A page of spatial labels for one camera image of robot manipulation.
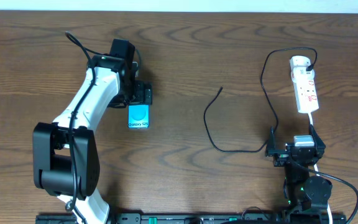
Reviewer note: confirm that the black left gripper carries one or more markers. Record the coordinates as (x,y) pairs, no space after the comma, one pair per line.
(142,94)

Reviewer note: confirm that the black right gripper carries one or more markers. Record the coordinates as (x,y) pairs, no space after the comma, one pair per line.
(281,157)

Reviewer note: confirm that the teal screen smartphone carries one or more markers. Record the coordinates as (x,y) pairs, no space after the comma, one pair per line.
(138,116)

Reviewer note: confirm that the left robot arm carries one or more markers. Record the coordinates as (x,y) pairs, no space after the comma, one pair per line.
(65,156)

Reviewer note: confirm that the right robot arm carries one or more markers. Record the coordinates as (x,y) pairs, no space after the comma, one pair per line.
(308,195)

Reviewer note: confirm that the white USB charger adapter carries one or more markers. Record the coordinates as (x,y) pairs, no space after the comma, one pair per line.
(299,61)

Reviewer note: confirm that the white power strip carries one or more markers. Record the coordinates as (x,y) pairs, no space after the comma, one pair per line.
(305,90)

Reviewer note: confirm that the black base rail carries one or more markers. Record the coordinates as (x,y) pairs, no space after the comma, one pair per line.
(136,218)

